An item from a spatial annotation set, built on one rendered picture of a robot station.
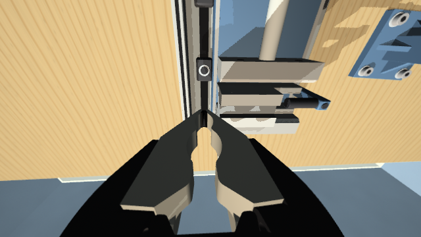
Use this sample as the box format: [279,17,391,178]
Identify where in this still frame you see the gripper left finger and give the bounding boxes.
[59,109,204,237]

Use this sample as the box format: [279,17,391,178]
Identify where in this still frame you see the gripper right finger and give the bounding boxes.
[204,109,344,237]

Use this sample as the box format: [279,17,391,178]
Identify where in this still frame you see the grey slotted metal block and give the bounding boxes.
[217,85,284,128]

